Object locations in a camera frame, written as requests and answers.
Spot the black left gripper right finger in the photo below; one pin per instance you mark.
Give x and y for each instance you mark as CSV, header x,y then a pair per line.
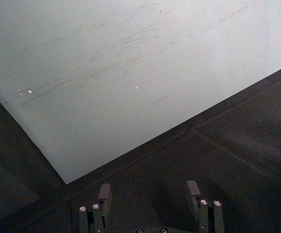
x,y
209,216

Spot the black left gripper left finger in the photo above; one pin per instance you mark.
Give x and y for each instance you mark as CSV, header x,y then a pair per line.
x,y
97,216

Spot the black table cloth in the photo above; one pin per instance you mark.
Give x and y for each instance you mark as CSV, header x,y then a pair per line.
x,y
203,170

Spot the plain pale wall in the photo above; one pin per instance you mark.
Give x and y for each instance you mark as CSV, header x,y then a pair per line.
x,y
121,72

